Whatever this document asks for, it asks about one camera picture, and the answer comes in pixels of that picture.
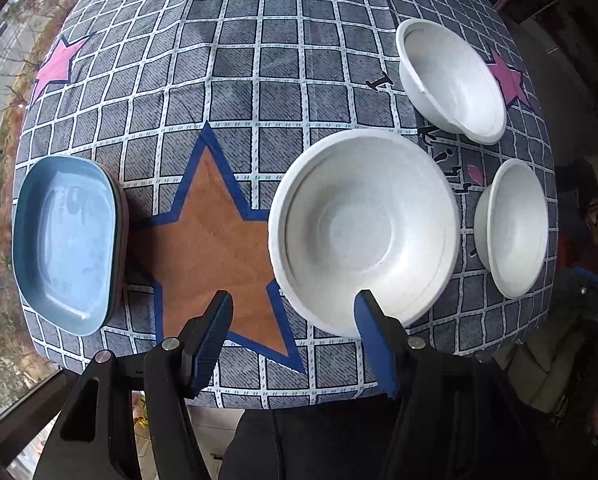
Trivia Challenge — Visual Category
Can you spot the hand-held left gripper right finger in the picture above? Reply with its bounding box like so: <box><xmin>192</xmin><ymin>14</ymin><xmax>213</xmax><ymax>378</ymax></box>
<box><xmin>354</xmin><ymin>289</ymin><xmax>547</xmax><ymax>480</ymax></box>

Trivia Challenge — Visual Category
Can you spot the small white bowl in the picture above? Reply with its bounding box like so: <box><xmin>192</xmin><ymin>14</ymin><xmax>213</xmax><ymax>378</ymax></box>
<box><xmin>474</xmin><ymin>158</ymin><xmax>550</xmax><ymax>298</ymax></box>
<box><xmin>396</xmin><ymin>18</ymin><xmax>508</xmax><ymax>144</ymax></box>

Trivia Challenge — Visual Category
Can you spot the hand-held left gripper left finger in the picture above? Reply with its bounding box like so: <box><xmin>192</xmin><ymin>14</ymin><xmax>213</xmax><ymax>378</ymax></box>
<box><xmin>33</xmin><ymin>290</ymin><xmax>234</xmax><ymax>480</ymax></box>

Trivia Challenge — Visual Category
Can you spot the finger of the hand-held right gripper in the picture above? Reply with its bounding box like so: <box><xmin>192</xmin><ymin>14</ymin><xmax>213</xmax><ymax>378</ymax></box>
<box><xmin>561</xmin><ymin>266</ymin><xmax>598</xmax><ymax>333</ymax></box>

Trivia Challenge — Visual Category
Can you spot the large white bowl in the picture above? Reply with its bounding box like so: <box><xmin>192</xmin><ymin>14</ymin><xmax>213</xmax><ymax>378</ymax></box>
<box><xmin>268</xmin><ymin>128</ymin><xmax>460</xmax><ymax>338</ymax></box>

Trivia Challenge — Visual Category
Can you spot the grey checked star tablecloth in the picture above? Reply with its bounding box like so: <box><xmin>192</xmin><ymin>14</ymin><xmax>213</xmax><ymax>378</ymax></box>
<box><xmin>13</xmin><ymin>0</ymin><xmax>560</xmax><ymax>409</ymax></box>

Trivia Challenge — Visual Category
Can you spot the blue plate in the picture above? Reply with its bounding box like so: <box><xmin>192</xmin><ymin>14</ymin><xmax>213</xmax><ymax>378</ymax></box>
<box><xmin>12</xmin><ymin>156</ymin><xmax>118</xmax><ymax>336</ymax></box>

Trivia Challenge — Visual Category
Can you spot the dark window frame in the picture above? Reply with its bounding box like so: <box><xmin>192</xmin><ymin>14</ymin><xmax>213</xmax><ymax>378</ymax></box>
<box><xmin>0</xmin><ymin>366</ymin><xmax>82</xmax><ymax>438</ymax></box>

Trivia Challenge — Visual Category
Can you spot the beige cardboard box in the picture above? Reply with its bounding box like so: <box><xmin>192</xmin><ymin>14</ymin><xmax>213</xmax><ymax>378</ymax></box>
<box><xmin>499</xmin><ymin>330</ymin><xmax>598</xmax><ymax>413</ymax></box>

